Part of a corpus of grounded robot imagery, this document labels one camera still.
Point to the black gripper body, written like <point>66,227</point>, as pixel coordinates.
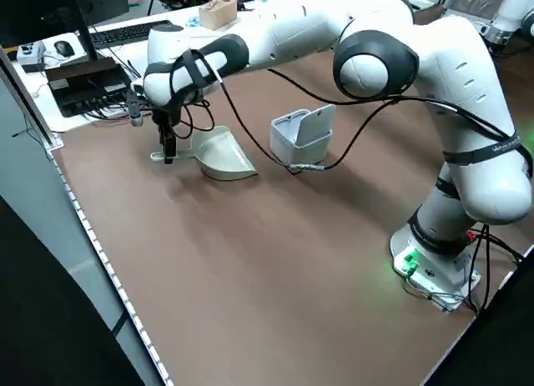
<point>167,117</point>

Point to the pale green plastic dustpan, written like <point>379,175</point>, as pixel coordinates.
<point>221,156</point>

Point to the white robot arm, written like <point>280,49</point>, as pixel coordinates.
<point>513,15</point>
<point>375,19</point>

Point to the white trash can open lid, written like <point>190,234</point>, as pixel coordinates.
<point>292,144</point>

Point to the silver cylindrical plug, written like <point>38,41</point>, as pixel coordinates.
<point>136,120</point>

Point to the black electronics box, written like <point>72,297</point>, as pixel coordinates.
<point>83,81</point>

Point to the black computer keyboard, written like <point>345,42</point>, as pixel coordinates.
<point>125,33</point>

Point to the black monitor stand pole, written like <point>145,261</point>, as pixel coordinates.
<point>85,40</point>

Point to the black computer mouse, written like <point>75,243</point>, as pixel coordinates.
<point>63,48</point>

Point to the small white device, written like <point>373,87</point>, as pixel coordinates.
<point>30,52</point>

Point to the black computer monitor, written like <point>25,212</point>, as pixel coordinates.
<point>41,11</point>

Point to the open aluminium case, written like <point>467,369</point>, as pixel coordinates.
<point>471,4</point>

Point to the aluminium camera post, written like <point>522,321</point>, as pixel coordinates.
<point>29,102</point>

